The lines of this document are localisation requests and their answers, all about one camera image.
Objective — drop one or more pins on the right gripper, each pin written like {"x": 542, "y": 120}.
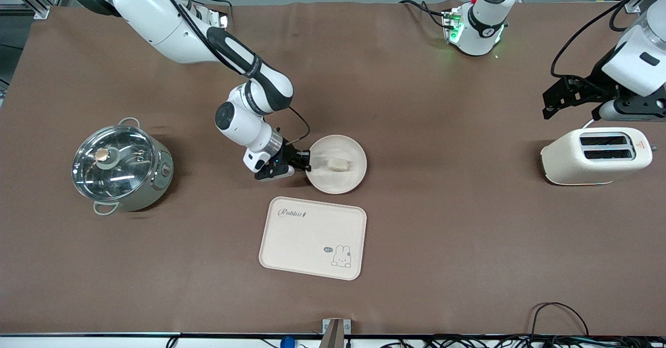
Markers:
{"x": 289, "y": 155}

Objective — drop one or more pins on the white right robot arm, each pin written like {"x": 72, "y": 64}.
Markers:
{"x": 171, "y": 30}

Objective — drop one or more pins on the cream round plate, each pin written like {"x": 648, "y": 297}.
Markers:
{"x": 333, "y": 181}

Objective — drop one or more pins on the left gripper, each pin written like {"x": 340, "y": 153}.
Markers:
{"x": 594, "y": 89}

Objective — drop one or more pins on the brown table cover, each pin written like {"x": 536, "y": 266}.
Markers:
{"x": 416, "y": 129}

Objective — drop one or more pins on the grey metal bracket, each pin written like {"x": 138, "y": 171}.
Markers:
{"x": 335, "y": 330}

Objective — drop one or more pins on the cream two-slot toaster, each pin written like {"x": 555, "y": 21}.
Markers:
{"x": 577, "y": 160}

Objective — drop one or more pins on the blue round cap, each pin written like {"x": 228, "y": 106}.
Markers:
{"x": 287, "y": 343}

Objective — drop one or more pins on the cream rabbit print tray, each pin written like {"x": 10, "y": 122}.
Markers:
{"x": 307, "y": 239}

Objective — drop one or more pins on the silver electric cooking pot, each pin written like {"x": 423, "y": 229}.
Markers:
{"x": 156, "y": 184}

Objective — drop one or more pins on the glass pot lid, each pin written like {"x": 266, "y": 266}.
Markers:
{"x": 112, "y": 163}

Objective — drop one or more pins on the pale steamed bun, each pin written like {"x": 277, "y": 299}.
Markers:
{"x": 339, "y": 164}

